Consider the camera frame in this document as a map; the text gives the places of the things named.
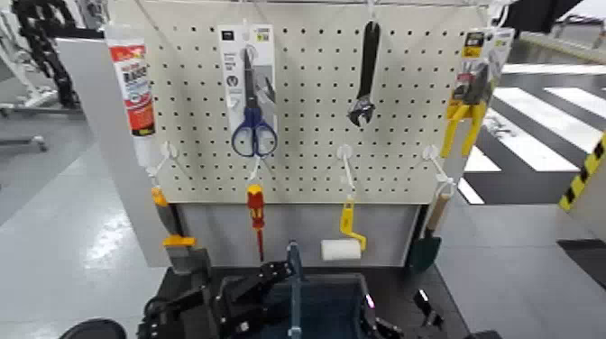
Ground beige metal pegboard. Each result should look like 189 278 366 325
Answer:
106 0 491 206

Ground yellow pliers in package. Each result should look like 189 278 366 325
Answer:
440 26 516 160

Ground green trowel wooden handle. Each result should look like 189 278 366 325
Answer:
409 191 451 273

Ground black cable chain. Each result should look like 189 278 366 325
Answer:
11 0 106 110

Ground red yellow screwdriver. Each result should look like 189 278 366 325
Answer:
245 184 266 262

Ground black adjustable wrench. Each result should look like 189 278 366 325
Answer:
346 20 381 128

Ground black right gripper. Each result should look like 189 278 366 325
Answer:
359 289 446 339

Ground orange grey scraper brush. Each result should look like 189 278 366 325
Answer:
151 187 212 276

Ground blue scissors in package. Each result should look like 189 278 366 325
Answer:
216 23 280 159

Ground white red sealant tube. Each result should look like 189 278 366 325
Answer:
103 24 157 168

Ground grey partition panel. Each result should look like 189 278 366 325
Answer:
55 36 172 269

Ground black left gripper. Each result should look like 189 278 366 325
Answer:
210 260 294 339

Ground white metal frame stand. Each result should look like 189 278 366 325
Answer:
0 9 84 153

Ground yellow handled paint roller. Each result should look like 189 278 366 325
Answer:
320 198 368 261

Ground white pegboard hook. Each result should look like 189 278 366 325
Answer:
247 156 264 183
422 143 456 190
147 140 180 183
336 143 356 197

